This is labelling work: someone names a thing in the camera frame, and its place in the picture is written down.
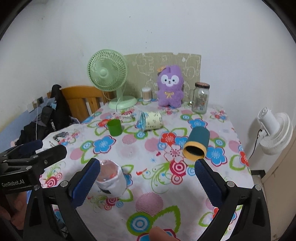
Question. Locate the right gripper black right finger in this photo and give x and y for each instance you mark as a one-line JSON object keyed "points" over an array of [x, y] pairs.
{"points": [[253, 222]]}

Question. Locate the beige patterned board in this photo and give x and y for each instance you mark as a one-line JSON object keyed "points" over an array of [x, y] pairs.
{"points": [[143, 71]]}

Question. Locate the person's right hand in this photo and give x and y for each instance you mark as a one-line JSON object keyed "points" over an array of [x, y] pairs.
{"points": [[158, 234]]}

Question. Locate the glass jar with black lid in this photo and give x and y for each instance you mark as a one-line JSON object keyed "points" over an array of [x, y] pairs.
{"points": [[200, 97]]}

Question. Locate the cotton swab container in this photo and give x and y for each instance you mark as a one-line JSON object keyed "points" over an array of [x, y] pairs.
{"points": [[146, 94]]}

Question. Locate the yellow cup with clear lid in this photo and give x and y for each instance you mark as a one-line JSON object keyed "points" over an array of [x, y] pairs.
{"points": [[151, 120]]}

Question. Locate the person's left hand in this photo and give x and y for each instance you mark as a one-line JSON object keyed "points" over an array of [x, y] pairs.
{"points": [[17, 204]]}

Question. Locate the purple plush toy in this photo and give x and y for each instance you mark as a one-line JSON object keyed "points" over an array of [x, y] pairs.
{"points": [[170, 83]]}

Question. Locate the green plastic cup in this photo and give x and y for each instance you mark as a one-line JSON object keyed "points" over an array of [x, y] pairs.
{"points": [[114, 127]]}

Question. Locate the wooden chair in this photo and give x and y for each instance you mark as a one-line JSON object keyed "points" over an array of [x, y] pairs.
{"points": [[80, 102]]}

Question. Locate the black bag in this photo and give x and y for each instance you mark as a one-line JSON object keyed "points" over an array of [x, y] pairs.
{"points": [[54, 116]]}

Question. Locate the white floor fan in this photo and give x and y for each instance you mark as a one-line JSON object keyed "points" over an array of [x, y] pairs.
{"points": [[276, 133]]}

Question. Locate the clear plastic cup white sleeve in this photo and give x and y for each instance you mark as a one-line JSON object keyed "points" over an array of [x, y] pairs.
{"points": [[111, 180]]}

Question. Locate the floral tablecloth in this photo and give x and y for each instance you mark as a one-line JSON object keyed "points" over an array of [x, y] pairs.
{"points": [[162, 189]]}

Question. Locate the green desk fan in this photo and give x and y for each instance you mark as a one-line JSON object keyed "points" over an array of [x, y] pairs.
{"points": [[107, 70]]}

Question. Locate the teal and yellow cup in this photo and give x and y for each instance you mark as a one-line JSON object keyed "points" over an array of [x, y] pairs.
{"points": [[196, 146]]}

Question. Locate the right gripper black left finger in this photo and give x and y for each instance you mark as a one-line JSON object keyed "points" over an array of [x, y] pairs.
{"points": [[40, 220]]}

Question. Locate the white printed shirt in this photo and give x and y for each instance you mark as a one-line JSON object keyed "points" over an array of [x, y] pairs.
{"points": [[65, 137]]}

